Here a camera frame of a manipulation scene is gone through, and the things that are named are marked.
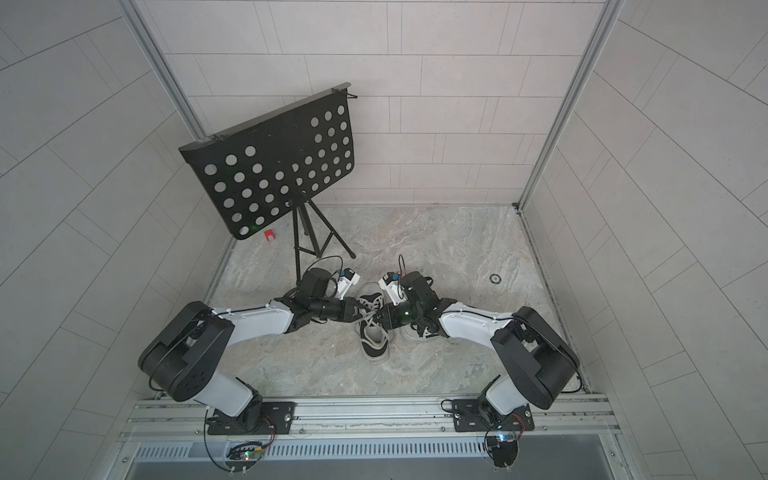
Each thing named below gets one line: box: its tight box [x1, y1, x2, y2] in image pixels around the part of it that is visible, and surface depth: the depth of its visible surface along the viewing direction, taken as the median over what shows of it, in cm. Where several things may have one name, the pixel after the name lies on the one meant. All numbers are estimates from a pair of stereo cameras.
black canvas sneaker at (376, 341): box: [356, 282, 393, 364], surface depth 82 cm
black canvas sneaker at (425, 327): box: [384, 318, 450, 338], surface depth 66 cm
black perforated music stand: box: [179, 86, 357, 285], surface depth 69 cm
